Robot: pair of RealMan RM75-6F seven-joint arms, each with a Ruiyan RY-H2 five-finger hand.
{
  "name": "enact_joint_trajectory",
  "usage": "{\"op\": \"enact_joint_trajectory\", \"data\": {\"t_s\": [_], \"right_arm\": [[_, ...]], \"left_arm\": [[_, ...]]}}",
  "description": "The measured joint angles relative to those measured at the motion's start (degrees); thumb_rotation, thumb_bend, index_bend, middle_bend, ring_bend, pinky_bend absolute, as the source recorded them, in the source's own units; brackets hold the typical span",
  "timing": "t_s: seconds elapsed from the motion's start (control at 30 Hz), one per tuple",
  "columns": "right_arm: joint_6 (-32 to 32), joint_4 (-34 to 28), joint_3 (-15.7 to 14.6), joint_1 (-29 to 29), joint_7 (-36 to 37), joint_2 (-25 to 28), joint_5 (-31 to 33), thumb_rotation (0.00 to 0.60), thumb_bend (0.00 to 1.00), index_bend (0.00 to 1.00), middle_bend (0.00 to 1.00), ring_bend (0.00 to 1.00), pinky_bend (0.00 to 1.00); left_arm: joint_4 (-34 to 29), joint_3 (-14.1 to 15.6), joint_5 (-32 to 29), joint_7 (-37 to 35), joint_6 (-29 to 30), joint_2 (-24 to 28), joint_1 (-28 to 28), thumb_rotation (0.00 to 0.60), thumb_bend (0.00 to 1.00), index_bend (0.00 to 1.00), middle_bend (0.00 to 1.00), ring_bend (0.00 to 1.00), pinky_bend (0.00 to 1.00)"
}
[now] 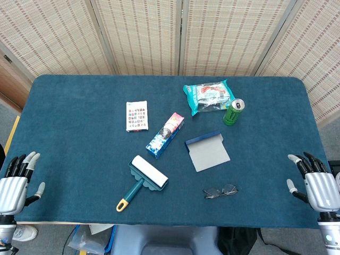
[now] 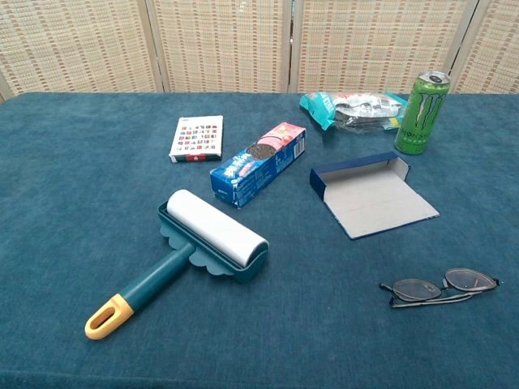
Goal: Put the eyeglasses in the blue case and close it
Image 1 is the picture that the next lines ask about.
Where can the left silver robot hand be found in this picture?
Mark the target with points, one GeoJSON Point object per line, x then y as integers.
{"type": "Point", "coordinates": [12, 192]}

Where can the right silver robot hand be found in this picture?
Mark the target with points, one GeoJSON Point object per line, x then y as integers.
{"type": "Point", "coordinates": [322, 191]}

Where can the thin-framed eyeglasses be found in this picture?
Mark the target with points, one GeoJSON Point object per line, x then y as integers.
{"type": "Point", "coordinates": [212, 193]}

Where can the blue glasses case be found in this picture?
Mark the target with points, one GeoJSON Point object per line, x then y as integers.
{"type": "Point", "coordinates": [208, 155]}

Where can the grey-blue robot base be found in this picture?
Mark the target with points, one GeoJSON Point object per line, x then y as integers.
{"type": "Point", "coordinates": [164, 239]}

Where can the black device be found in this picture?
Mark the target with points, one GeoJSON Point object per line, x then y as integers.
{"type": "Point", "coordinates": [334, 166]}

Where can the white sneaker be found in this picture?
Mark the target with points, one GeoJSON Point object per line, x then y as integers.
{"type": "Point", "coordinates": [25, 233]}

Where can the blue tablecloth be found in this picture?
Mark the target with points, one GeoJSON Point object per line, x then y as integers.
{"type": "Point", "coordinates": [79, 159]}

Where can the clear plastic bag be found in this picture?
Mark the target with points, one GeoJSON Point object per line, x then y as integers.
{"type": "Point", "coordinates": [86, 243]}

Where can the white spiral notebook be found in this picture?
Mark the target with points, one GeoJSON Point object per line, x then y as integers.
{"type": "Point", "coordinates": [101, 228]}

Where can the black bag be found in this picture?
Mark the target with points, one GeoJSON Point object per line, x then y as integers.
{"type": "Point", "coordinates": [236, 240]}

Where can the brown wooden cabinet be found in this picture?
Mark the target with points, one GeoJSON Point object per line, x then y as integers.
{"type": "Point", "coordinates": [12, 82]}

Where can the blue storage bin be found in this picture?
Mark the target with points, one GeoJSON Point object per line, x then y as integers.
{"type": "Point", "coordinates": [110, 243]}

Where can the green energy drink can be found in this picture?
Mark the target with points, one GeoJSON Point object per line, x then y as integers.
{"type": "Point", "coordinates": [232, 114]}

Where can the woven folding screen panel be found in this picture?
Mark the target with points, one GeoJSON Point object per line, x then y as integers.
{"type": "Point", "coordinates": [228, 34]}
{"type": "Point", "coordinates": [316, 53]}
{"type": "Point", "coordinates": [53, 34]}
{"type": "Point", "coordinates": [140, 34]}

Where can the teal lint roller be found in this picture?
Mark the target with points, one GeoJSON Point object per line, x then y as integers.
{"type": "Point", "coordinates": [150, 172]}

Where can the white picture card box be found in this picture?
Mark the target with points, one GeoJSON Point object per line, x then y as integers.
{"type": "Point", "coordinates": [136, 117]}

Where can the teal snack bag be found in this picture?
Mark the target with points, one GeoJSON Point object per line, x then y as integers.
{"type": "Point", "coordinates": [207, 97]}

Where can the blue cookie box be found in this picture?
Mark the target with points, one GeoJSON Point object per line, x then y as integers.
{"type": "Point", "coordinates": [166, 135]}

